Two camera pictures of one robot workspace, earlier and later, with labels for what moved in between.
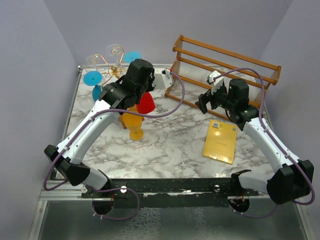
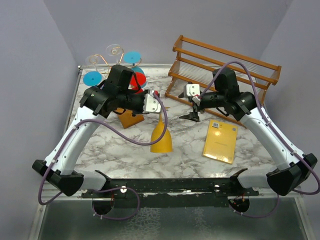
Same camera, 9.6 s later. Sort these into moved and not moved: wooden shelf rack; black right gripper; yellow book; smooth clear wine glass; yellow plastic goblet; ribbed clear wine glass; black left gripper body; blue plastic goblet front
Moved: black right gripper; yellow plastic goblet; black left gripper body
Not moved: yellow book; blue plastic goblet front; smooth clear wine glass; wooden shelf rack; ribbed clear wine glass
